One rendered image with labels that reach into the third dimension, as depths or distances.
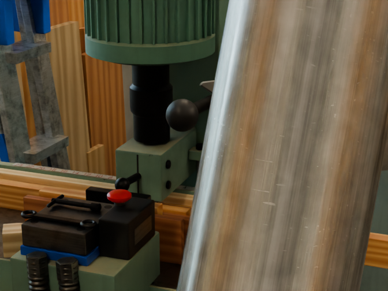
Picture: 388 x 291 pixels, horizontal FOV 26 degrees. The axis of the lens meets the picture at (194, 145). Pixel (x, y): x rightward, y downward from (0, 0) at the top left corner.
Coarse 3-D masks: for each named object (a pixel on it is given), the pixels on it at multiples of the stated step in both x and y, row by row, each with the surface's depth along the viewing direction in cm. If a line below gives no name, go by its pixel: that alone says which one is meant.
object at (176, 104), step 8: (208, 96) 96; (176, 104) 88; (184, 104) 88; (192, 104) 88; (200, 104) 93; (208, 104) 95; (168, 112) 88; (176, 112) 87; (184, 112) 87; (192, 112) 88; (200, 112) 93; (168, 120) 88; (176, 120) 87; (184, 120) 87; (192, 120) 88; (176, 128) 88; (184, 128) 88
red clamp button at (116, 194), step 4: (112, 192) 103; (116, 192) 103; (120, 192) 103; (124, 192) 103; (128, 192) 103; (108, 196) 102; (112, 196) 102; (116, 196) 102; (120, 196) 102; (124, 196) 102; (128, 196) 102; (112, 200) 102; (116, 200) 102; (120, 200) 102; (124, 200) 102
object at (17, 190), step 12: (0, 180) 130; (12, 180) 130; (0, 192) 130; (12, 192) 129; (24, 192) 128; (36, 192) 127; (0, 204) 130; (12, 204) 129; (372, 240) 110; (384, 240) 110; (372, 252) 111; (384, 252) 110; (372, 264) 111; (384, 264) 111
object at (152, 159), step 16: (192, 128) 124; (128, 144) 117; (144, 144) 117; (160, 144) 117; (176, 144) 118; (192, 144) 124; (128, 160) 115; (144, 160) 114; (160, 160) 113; (176, 160) 119; (192, 160) 125; (128, 176) 116; (144, 176) 115; (160, 176) 114; (176, 176) 119; (144, 192) 116; (160, 192) 115
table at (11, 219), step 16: (0, 208) 130; (0, 224) 124; (0, 240) 119; (0, 256) 114; (0, 272) 114; (160, 272) 110; (176, 272) 110; (0, 288) 115; (160, 288) 106; (176, 288) 105
